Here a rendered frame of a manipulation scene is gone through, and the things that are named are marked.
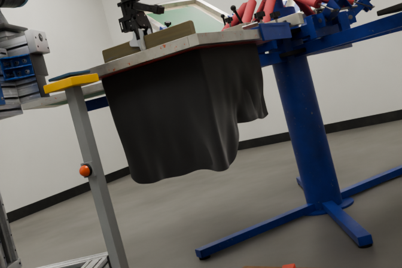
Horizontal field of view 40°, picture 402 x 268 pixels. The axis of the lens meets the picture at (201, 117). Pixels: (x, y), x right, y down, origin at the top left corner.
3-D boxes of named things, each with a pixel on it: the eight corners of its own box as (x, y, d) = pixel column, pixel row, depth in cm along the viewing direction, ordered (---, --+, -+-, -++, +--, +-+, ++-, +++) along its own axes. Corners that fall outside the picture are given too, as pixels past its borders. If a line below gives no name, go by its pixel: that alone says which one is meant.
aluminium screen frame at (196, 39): (199, 44, 178) (196, 32, 178) (70, 85, 208) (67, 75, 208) (289, 35, 245) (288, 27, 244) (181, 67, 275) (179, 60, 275)
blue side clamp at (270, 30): (264, 40, 218) (260, 23, 218) (253, 43, 221) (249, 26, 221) (292, 37, 244) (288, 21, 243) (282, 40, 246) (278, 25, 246)
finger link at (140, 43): (134, 57, 204) (131, 33, 205) (147, 53, 201) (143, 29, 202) (129, 56, 201) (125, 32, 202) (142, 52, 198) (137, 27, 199)
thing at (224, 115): (230, 168, 192) (199, 48, 190) (221, 169, 194) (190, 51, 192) (280, 141, 231) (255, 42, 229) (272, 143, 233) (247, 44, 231)
